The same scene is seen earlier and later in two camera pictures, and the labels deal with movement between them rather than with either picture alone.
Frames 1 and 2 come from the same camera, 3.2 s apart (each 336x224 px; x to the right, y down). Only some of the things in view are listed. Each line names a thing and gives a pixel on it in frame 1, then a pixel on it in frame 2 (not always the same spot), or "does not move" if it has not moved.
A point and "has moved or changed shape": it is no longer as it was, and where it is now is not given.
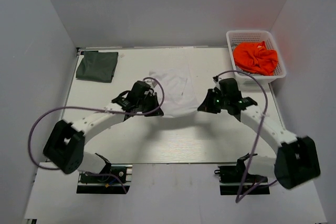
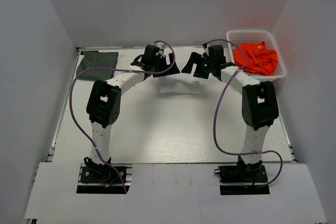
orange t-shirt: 255,57 does not move
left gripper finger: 150,103 → 174,70
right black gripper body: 224,100 → 204,67
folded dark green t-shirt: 97,66 does not move
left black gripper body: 140,105 → 157,64
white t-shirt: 179,95 has moved or changed shape
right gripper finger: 212,102 → 195,57
